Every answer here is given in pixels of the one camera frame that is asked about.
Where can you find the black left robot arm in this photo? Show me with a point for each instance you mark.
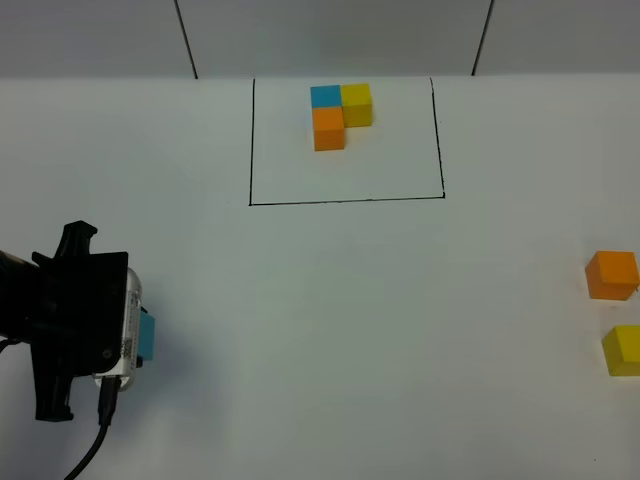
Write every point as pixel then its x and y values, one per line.
pixel 19 282

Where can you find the template orange cube block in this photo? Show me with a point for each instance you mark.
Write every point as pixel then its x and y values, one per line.
pixel 328 128

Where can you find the template blue cube block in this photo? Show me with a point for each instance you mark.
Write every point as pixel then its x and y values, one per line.
pixel 326 96

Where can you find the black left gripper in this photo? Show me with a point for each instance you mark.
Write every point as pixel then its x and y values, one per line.
pixel 76 327

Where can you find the template yellow cube block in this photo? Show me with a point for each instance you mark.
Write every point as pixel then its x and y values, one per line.
pixel 357 105

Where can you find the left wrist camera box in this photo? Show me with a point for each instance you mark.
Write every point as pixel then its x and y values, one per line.
pixel 126 366

